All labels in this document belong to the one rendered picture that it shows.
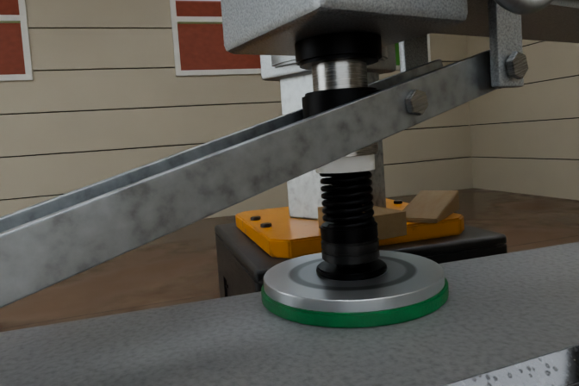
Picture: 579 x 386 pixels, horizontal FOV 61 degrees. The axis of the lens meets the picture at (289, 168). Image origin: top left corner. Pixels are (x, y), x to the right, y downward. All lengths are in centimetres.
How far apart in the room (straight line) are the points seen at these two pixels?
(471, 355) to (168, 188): 29
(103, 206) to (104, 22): 629
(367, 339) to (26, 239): 30
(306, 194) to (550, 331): 85
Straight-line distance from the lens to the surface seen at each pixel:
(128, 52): 660
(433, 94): 60
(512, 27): 68
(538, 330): 52
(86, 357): 53
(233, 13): 60
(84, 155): 651
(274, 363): 45
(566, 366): 49
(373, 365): 44
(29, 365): 54
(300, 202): 129
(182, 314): 59
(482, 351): 47
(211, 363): 46
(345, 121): 51
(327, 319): 51
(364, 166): 56
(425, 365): 44
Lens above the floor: 100
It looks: 4 degrees down
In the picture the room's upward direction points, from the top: 4 degrees counter-clockwise
